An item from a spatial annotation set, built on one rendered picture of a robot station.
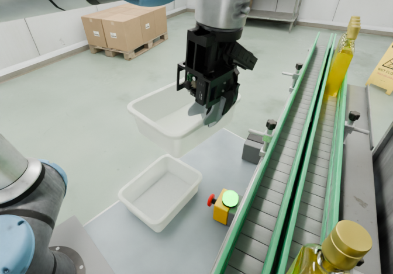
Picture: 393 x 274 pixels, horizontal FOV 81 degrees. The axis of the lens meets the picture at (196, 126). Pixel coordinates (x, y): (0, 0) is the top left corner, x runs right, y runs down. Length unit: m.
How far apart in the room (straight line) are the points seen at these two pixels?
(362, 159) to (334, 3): 5.27
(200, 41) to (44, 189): 0.45
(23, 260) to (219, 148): 0.68
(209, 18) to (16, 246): 0.48
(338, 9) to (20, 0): 5.92
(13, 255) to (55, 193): 0.15
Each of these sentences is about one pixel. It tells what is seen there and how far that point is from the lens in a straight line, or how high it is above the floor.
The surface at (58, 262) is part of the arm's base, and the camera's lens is 0.67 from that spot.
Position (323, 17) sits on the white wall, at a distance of 6.05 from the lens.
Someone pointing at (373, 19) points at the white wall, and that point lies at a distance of 6.08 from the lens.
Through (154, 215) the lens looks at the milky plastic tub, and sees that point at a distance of 0.76.
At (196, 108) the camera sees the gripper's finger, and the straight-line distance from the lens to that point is 0.46.
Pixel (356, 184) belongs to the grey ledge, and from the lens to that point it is 0.79.
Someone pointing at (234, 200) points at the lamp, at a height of 0.85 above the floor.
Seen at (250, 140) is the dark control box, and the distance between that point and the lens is 0.87.
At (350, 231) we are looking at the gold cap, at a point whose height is 1.16.
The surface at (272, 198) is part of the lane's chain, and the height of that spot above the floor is 0.88.
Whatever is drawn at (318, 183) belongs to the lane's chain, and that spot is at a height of 0.88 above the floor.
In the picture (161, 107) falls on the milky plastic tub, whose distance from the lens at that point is 0.59.
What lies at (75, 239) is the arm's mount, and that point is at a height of 0.77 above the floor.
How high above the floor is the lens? 1.40
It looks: 38 degrees down
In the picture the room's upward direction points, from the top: straight up
